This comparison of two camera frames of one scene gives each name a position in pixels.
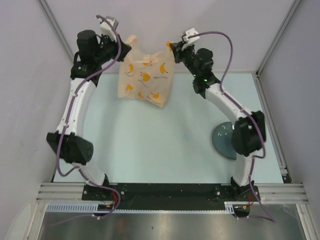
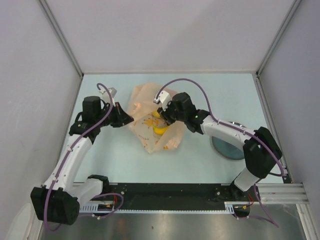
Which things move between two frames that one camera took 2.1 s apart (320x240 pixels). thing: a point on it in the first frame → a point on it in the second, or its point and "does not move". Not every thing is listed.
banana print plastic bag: (145, 76) → (141, 107)
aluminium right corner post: (284, 24) does not move
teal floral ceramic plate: (222, 138) does not move
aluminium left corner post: (57, 27) does not move
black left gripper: (124, 49) → (122, 118)
